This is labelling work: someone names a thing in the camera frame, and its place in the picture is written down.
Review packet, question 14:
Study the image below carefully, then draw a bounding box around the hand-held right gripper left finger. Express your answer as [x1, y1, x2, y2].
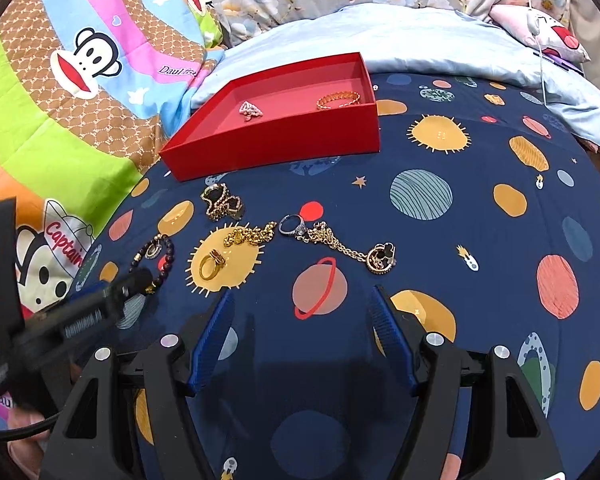
[39, 290, 237, 480]

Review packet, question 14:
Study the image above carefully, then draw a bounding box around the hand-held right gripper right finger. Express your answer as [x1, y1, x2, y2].
[369, 285, 567, 480]

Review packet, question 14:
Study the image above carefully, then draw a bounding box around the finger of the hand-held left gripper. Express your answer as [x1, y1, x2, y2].
[62, 267, 154, 342]

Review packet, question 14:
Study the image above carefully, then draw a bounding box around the dark bead bracelet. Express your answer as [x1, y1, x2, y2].
[131, 234, 175, 293]

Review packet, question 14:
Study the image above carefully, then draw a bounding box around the gold necklace with clover pendant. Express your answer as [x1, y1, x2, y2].
[295, 221, 397, 275]

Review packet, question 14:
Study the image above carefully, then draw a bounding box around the red rectangular box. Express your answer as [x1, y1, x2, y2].
[158, 51, 382, 182]

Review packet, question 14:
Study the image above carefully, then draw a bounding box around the navy planet print blanket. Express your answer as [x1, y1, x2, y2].
[75, 72, 600, 480]

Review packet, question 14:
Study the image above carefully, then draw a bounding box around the colourful cartoon monkey blanket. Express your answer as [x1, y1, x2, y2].
[0, 0, 226, 433]

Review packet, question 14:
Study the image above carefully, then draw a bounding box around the gold open bangle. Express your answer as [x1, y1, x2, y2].
[316, 91, 362, 111]

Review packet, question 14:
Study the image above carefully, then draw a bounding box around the light blue bed sheet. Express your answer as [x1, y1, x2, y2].
[190, 2, 600, 156]

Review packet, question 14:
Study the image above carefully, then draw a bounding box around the purple flat object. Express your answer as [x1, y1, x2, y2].
[534, 50, 583, 75]

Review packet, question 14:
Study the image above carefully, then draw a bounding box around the pink cartoon face pillow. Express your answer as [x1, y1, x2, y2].
[490, 4, 592, 63]

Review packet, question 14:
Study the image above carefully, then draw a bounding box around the gold ring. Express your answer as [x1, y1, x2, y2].
[199, 250, 227, 281]

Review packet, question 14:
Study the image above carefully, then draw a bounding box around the black cable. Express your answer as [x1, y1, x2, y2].
[0, 407, 60, 442]

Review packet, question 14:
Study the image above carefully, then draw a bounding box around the chunky gold chain bracelet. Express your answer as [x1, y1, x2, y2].
[224, 221, 277, 248]

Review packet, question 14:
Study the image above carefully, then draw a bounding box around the silver ring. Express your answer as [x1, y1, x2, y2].
[279, 214, 308, 238]

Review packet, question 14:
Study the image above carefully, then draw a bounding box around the white cable with switch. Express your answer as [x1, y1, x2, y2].
[520, 0, 552, 106]

